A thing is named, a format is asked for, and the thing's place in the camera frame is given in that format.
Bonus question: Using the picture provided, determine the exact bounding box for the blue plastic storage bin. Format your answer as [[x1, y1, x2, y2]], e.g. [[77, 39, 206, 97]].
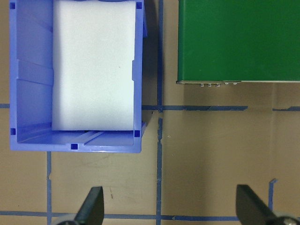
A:
[[9, 0, 149, 154]]

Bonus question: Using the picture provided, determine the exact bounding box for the white foam pad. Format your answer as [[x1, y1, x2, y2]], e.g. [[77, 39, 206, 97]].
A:
[[51, 0, 138, 131]]

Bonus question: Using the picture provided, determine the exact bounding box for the green conveyor belt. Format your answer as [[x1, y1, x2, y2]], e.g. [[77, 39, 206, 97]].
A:
[[175, 0, 300, 88]]

